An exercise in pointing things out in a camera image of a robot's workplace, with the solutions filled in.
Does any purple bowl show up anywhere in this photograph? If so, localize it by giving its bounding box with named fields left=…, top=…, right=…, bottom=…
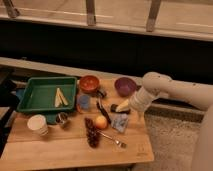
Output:
left=114, top=77, right=137, bottom=97

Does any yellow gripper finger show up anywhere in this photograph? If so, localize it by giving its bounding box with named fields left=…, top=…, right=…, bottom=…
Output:
left=116, top=100, right=129, bottom=112
left=137, top=112, right=145, bottom=122

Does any orange fruit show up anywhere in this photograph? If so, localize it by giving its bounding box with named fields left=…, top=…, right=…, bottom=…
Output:
left=95, top=116, right=108, bottom=129

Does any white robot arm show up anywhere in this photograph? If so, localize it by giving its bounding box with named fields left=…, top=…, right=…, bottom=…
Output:
left=116, top=72, right=213, bottom=171

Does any small metal cup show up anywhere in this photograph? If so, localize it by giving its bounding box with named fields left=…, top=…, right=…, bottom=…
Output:
left=55, top=112, right=68, bottom=128

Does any black rectangular block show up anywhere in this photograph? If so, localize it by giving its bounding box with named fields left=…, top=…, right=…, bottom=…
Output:
left=110, top=104, right=131, bottom=114

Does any metal fork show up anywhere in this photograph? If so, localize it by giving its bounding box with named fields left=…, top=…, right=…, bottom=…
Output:
left=99, top=131, right=127, bottom=148

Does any small dark object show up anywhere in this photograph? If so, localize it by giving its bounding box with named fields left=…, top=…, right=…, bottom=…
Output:
left=97, top=88, right=107, bottom=98

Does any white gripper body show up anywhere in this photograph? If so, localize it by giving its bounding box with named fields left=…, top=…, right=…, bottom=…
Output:
left=129, top=87, right=156, bottom=112

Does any white paper cup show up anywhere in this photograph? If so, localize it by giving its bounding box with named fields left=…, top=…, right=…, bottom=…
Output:
left=27, top=115, right=48, bottom=136

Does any green plastic tray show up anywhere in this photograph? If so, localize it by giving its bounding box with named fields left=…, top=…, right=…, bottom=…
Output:
left=17, top=77, right=77, bottom=114

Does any blue grey towel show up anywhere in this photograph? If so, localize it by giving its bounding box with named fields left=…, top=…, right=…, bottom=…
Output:
left=111, top=114, right=129, bottom=133

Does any orange bowl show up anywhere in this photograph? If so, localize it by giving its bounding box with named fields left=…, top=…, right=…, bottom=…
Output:
left=79, top=75, right=100, bottom=93

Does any black handled utensil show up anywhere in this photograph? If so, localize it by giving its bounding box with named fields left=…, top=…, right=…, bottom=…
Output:
left=96, top=101, right=111, bottom=124

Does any yellow cheese wedge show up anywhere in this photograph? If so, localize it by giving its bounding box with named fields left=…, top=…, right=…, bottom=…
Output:
left=54, top=88, right=68, bottom=107

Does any dark grape bunch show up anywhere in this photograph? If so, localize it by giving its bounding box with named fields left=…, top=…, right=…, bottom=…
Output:
left=84, top=118, right=100, bottom=148

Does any blue cup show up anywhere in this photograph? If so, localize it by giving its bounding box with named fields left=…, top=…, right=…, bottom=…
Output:
left=77, top=94, right=90, bottom=112

